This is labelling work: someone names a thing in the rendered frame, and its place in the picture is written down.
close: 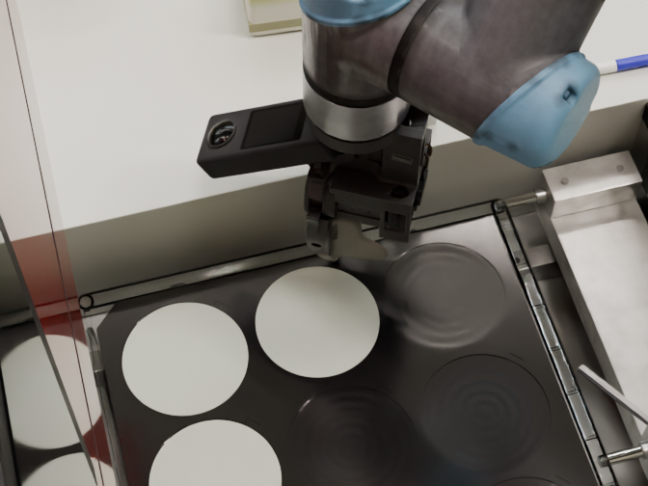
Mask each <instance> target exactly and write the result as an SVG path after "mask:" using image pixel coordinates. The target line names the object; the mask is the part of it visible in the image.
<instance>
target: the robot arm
mask: <svg viewBox="0 0 648 486"><path fill-rule="evenodd" d="M605 1H606V0H299V5H300V8H301V10H302V48H303V64H302V74H303V98H301V99H296V100H290V101H286V102H281V103H275V104H270V105H264V106H259V107H255V108H249V109H244V110H238V111H233V112H227V113H223V114H218V115H213V116H211V117H210V119H209V121H208V124H207V127H206V130H205V132H204V136H203V139H202V144H201V147H200V151H199V154H198V157H197V164H198V165H199V166H200V167H201V168H202V169H203V170H204V171H205V172H206V173H207V174H208V175H209V176H210V177H211V178H220V177H227V176H239V175H244V174H250V173H257V172H263V171H270V170H276V169H282V168H288V167H295V166H301V165H307V164H308V165H309V166H310V169H309V172H308V176H307V180H306V186H305V197H304V210H305V211H307V212H308V214H307V218H306V220H307V232H306V239H307V245H308V247H309V248H310V250H311V251H312V252H315V253H316V254H317V255H318V256H320V257H322V258H324V259H327V260H331V261H336V260H337V259H338V258H339V257H353V258H364V259H374V260H381V259H385V258H386V257H387V256H388V254H389V252H388V250H387V248H385V247H384V246H382V245H380V244H379V243H377V242H375V241H373V240H371V239H369V238H367V237H366V236H364V235H363V232H362V225H361V224H365V225H370V226H374V227H378V228H379V237H383V238H387V239H391V240H395V241H400V242H405V243H409V238H410V228H411V224H412V221H411V220H412V218H413V215H414V211H417V208H418V205H420V203H421V199H422V195H423V192H424V188H425V184H426V180H427V177H428V164H429V160H430V156H431V155H432V147H431V138H432V129H430V128H427V125H428V122H429V119H430V116H432V117H434V118H435V119H437V120H439V121H441V122H443V123H445V124H447V125H449V126H451V127H452V128H454V129H456V130H458V131H460V132H461V133H463V134H465V135H467V136H469V137H471V138H472V141H473V142H474V143H475V144H477V145H479V146H485V147H487V148H489V149H493V150H495V151H497V152H499V153H501V154H503V155H505V156H507V157H509V158H511V159H513V160H515V161H517V162H519V163H521V164H523V165H525V166H527V167H530V168H533V169H536V168H537V167H538V168H542V166H547V165H549V164H551V163H553V162H554V161H555V159H557V158H558V157H559V156H560V155H561V154H562V153H563V151H564V150H566V149H567V147H568V146H569V145H570V143H571V142H572V141H573V139H574V138H575V136H576V135H577V133H578V131H579V130H580V128H581V126H582V124H583V122H584V120H585V118H586V117H587V115H588V113H589V111H590V108H591V104H592V101H593V100H594V98H595V96H596V94H597V92H598V89H599V86H600V80H601V75H600V71H599V69H598V67H597V66H596V65H595V64H594V63H592V62H590V61H589V60H587V59H586V58H585V55H584V54H583V53H581V52H580V49H581V46H582V44H583V42H584V40H585V38H586V36H587V34H588V33H589V31H590V29H591V27H592V25H593V23H594V21H595V19H596V17H597V15H598V13H599V12H600V10H601V8H602V7H603V5H604V3H605ZM410 123H411V124H410Z"/></svg>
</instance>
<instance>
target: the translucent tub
mask: <svg viewBox="0 0 648 486"><path fill-rule="evenodd" d="M243 1H244V7H245V12H246V16H247V21H248V27H249V32H250V33H251V34H252V35H254V36H259V35H266V34H274V33H280V32H287V31H295V30H302V10H301V8H300V5H299V0H243Z"/></svg>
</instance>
